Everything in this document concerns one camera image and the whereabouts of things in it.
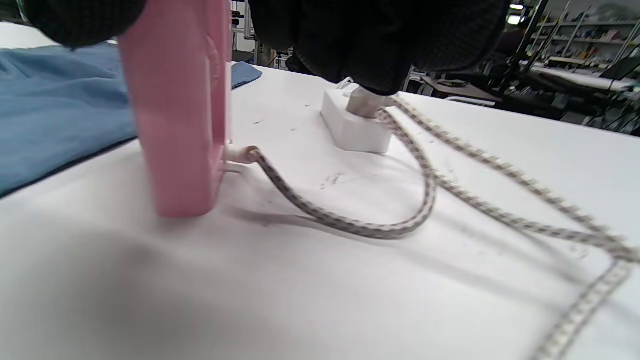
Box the person's right hand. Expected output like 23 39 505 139
17 0 511 97

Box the pink electric iron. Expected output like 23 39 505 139
117 0 234 219

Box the braided iron cord with plug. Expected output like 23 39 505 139
222 86 640 360

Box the blue pillowcase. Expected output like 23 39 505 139
0 42 263 198

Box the brown side table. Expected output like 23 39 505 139
419 75 503 104

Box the white storage shelf rack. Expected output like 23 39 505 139
520 0 640 61

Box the white power strip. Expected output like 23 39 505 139
320 89 393 154

